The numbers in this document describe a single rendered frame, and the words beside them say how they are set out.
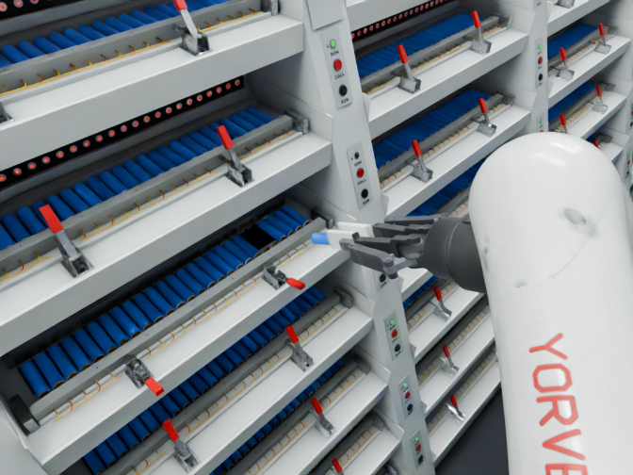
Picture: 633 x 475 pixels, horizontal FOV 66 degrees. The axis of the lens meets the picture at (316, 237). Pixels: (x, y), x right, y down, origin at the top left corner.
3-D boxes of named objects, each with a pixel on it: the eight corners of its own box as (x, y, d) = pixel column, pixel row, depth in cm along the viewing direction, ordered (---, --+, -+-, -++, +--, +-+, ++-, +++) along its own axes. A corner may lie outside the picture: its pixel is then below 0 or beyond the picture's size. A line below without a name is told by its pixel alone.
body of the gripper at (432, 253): (481, 204, 58) (419, 203, 65) (440, 239, 53) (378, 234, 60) (495, 259, 60) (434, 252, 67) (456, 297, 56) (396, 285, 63)
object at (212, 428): (371, 330, 107) (377, 289, 97) (115, 557, 76) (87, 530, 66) (306, 279, 117) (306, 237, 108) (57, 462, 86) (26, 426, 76)
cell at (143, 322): (134, 304, 82) (154, 328, 79) (123, 311, 81) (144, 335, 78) (131, 298, 81) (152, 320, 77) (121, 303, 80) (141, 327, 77)
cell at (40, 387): (35, 365, 74) (54, 394, 70) (23, 373, 73) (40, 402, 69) (30, 358, 72) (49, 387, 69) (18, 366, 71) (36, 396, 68)
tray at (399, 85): (523, 51, 124) (542, -8, 115) (365, 143, 93) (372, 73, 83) (455, 28, 134) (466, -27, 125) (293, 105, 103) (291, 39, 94)
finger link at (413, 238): (430, 260, 62) (425, 266, 61) (363, 255, 70) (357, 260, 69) (422, 233, 60) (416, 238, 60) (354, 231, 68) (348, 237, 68)
